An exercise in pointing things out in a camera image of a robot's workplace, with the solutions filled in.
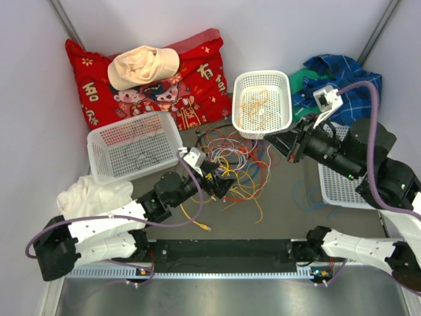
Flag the beige cap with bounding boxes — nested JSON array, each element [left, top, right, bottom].
[[107, 45, 180, 91]]

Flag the right white perforated basket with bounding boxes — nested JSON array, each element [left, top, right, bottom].
[[317, 121, 385, 211]]

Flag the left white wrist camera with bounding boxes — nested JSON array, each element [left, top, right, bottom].
[[178, 147, 206, 176]]

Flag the blue plaid shirt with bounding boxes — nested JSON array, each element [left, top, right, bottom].
[[300, 54, 382, 126]]

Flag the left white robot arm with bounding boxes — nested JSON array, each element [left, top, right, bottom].
[[32, 161, 235, 282]]

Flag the white crumpled cloth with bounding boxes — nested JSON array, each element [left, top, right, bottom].
[[57, 175, 134, 220]]

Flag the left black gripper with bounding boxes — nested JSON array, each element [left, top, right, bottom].
[[170, 161, 236, 209]]

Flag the yellow ethernet cable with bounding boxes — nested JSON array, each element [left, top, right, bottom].
[[180, 194, 218, 232]]

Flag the centre white perforated basket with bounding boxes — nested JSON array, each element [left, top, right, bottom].
[[232, 70, 293, 140]]

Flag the yellow thin cable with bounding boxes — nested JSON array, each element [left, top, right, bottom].
[[210, 154, 266, 224]]

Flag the thin orange cable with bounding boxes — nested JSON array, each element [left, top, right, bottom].
[[238, 86, 274, 129]]

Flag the left white perforated basket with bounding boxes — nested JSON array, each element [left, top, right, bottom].
[[87, 111, 184, 184]]

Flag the red printed pillow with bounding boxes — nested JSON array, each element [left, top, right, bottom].
[[65, 28, 232, 130]]

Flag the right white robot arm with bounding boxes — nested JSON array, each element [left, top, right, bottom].
[[264, 115, 420, 294]]

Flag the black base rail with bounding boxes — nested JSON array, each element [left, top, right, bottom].
[[150, 240, 297, 273]]

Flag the thin black cable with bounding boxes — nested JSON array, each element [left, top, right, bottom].
[[124, 123, 165, 171]]

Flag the grey slotted cable duct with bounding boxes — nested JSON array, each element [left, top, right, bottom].
[[66, 265, 328, 280]]

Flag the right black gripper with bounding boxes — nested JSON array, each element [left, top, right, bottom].
[[262, 111, 359, 180]]

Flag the white thin cable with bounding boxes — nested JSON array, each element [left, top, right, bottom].
[[209, 137, 274, 211]]

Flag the white perforated basket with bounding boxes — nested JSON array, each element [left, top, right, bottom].
[[232, 70, 293, 140], [87, 111, 184, 184], [317, 121, 385, 211]]

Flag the green cloth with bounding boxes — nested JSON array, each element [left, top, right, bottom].
[[289, 68, 330, 122]]

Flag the light blue loose cable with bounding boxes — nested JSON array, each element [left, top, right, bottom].
[[292, 179, 338, 220]]

